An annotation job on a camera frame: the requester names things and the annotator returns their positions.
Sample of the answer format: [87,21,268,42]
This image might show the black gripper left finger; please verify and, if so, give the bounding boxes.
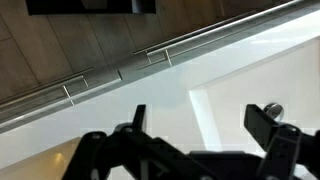
[61,104,214,180]

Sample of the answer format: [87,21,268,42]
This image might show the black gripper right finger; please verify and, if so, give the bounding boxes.
[243,103,320,180]

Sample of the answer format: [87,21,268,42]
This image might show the chrome drain plug large sink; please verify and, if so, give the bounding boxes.
[263,103,285,122]

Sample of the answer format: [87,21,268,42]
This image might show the large white rectangular sink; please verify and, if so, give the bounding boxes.
[188,36,320,180]

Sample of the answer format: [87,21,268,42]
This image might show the gray vanity cabinet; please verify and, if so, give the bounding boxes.
[0,0,320,134]

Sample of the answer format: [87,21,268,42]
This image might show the steel drawer handle bar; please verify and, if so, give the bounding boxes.
[133,0,304,68]
[0,66,96,108]

